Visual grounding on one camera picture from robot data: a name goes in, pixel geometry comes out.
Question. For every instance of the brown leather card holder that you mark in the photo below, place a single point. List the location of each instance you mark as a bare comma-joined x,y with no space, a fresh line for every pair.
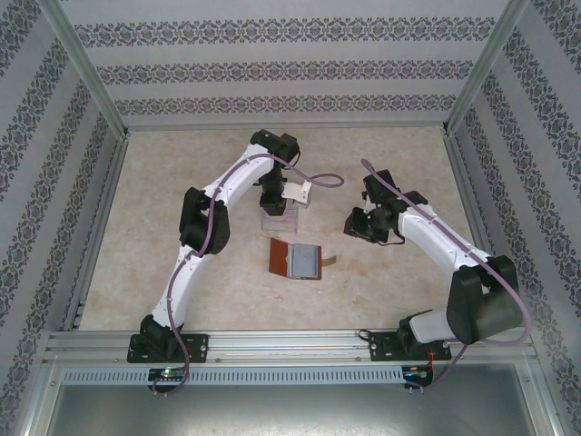
279,256

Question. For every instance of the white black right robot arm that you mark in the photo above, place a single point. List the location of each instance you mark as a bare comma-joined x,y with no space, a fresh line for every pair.
431,236

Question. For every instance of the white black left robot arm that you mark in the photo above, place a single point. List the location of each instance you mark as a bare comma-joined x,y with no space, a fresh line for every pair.
236,181

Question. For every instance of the clear acrylic tray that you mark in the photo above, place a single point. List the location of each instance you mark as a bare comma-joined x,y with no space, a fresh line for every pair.
281,224

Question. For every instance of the grey sheet metal panel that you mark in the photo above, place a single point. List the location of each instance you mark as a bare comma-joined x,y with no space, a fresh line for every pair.
290,409

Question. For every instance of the aluminium frame crossbar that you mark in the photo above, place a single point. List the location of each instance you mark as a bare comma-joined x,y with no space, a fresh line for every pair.
286,125

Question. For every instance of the aluminium table side rail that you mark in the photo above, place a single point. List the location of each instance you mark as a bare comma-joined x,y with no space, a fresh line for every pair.
110,181
467,191

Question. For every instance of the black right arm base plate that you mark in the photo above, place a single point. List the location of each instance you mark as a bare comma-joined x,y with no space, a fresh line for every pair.
379,347

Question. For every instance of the aluminium mounting rail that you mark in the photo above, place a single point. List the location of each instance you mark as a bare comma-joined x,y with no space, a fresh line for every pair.
290,347

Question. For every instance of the aluminium frame post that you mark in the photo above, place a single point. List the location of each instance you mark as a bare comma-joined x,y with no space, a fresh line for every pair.
483,68
88,68

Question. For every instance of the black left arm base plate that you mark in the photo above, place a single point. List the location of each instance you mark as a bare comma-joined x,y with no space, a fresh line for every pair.
199,347

